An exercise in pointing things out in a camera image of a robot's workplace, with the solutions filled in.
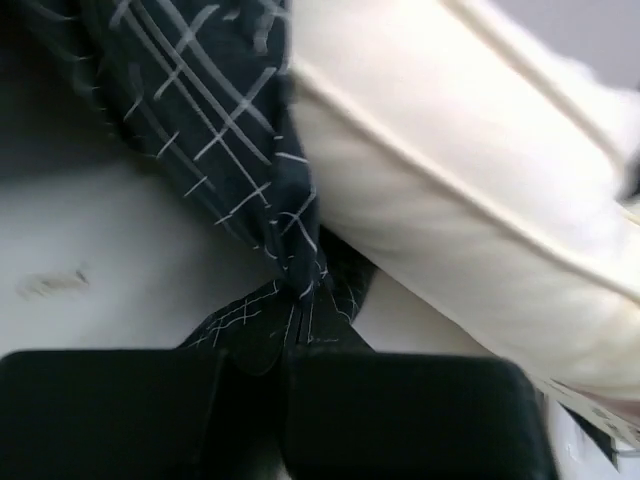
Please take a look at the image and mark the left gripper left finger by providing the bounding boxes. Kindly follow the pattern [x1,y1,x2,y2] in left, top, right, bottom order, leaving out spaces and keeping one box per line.
[1,349,226,479]

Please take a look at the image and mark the dark plaid pillowcase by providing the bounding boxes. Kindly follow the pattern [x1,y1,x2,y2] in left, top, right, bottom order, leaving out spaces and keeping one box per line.
[19,1,375,374]

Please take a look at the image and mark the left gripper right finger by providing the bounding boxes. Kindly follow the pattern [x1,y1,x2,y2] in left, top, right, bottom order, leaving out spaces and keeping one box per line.
[282,347,558,479]

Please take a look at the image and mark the cream pillow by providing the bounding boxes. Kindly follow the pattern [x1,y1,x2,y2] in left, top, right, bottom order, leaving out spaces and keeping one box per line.
[291,1,639,402]

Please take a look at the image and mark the white pillow care label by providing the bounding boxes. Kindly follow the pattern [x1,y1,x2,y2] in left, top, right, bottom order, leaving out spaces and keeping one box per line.
[530,376,639,449]

